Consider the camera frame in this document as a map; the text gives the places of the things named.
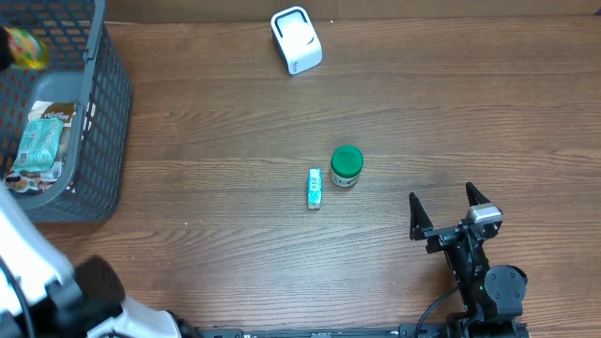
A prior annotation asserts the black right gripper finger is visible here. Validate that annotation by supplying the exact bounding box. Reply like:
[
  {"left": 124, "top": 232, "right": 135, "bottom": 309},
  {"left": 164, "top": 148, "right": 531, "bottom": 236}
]
[
  {"left": 466, "top": 181, "right": 490, "bottom": 207},
  {"left": 408, "top": 192, "right": 434, "bottom": 240}
]

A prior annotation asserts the green lid Knorr jar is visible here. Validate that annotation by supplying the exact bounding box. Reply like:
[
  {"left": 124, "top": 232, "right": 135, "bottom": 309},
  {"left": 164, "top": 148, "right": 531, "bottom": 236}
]
[{"left": 330, "top": 145, "right": 364, "bottom": 188}]

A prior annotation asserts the Kleenex tissue pack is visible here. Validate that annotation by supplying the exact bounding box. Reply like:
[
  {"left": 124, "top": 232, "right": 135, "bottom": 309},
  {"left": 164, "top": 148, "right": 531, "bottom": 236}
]
[{"left": 307, "top": 168, "right": 323, "bottom": 209}]

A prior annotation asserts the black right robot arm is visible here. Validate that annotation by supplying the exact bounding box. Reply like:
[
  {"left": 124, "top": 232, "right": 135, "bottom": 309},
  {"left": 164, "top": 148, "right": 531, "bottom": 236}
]
[{"left": 400, "top": 182, "right": 530, "bottom": 338}]

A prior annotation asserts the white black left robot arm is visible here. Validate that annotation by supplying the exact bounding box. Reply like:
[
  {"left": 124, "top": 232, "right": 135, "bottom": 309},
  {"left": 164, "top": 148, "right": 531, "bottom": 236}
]
[{"left": 1, "top": 188, "right": 198, "bottom": 338}]

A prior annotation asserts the white barcode scanner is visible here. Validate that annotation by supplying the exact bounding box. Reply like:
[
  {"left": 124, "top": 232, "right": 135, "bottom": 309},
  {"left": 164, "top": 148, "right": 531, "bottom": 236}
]
[{"left": 270, "top": 6, "right": 323, "bottom": 75}]

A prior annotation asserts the grey plastic mesh basket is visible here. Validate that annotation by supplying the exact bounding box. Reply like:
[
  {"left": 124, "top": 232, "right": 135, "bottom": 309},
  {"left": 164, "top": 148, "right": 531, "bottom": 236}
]
[{"left": 1, "top": 0, "right": 132, "bottom": 223}]

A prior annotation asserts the brown snack pouch in basket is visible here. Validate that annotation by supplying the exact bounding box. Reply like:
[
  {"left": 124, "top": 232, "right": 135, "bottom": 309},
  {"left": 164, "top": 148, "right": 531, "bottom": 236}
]
[{"left": 4, "top": 100, "right": 76, "bottom": 194}]

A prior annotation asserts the teal wipes pack in basket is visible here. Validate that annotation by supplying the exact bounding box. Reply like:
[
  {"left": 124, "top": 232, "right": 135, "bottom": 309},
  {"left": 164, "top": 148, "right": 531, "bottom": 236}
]
[{"left": 13, "top": 118, "right": 64, "bottom": 172}]

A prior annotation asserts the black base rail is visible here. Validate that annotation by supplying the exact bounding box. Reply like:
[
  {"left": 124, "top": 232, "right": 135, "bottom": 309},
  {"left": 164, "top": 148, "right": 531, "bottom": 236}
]
[{"left": 187, "top": 323, "right": 532, "bottom": 338}]

